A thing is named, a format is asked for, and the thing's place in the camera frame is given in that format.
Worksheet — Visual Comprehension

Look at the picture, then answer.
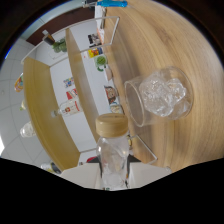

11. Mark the clear bottle wooden cap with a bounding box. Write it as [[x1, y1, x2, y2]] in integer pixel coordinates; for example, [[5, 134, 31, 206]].
[[95, 112, 132, 192]]

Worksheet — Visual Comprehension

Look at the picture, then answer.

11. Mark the white cup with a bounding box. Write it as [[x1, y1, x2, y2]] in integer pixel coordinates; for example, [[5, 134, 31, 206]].
[[109, 102, 125, 116]]

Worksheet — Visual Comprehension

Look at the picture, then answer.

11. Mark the glass cup with ice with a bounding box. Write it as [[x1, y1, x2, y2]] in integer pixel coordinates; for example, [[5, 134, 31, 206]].
[[123, 65, 195, 128]]

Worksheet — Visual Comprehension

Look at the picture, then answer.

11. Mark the black and silver can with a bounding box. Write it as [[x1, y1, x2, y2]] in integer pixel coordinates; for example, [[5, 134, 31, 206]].
[[39, 161, 63, 176]]

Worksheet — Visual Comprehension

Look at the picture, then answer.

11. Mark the clear bottle green cap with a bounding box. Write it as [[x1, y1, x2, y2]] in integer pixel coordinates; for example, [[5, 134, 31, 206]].
[[19, 120, 36, 139]]

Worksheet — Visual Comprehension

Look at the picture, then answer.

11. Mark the white patterned bowl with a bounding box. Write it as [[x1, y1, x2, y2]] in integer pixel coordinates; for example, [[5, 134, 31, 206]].
[[103, 84, 118, 104]]

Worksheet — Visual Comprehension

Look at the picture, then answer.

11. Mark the green and white mug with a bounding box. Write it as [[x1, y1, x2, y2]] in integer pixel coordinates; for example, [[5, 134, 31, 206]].
[[94, 54, 108, 72]]

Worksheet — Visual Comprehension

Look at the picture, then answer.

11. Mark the yellow and red container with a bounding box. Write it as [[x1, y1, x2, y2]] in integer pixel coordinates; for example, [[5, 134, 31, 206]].
[[87, 47, 104, 58]]

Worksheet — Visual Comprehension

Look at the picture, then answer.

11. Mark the glass bowl of limes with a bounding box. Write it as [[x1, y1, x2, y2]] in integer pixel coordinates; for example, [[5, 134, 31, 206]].
[[50, 38, 69, 54]]

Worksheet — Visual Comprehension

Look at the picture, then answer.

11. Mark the brown wooden door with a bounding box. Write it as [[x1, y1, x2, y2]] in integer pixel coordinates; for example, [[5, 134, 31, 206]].
[[26, 6, 98, 46]]

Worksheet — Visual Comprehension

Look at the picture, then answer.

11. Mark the white paper booklet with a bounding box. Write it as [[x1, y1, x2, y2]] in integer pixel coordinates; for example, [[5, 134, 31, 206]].
[[94, 5, 108, 32]]

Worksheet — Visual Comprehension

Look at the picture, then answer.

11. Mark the red wall poster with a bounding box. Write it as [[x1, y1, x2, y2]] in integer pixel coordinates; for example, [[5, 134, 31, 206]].
[[65, 88, 78, 100]]

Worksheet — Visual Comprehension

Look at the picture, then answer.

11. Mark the multicolour wall poster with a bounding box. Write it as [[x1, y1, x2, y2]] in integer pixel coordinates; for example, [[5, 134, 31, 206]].
[[63, 77, 75, 88]]

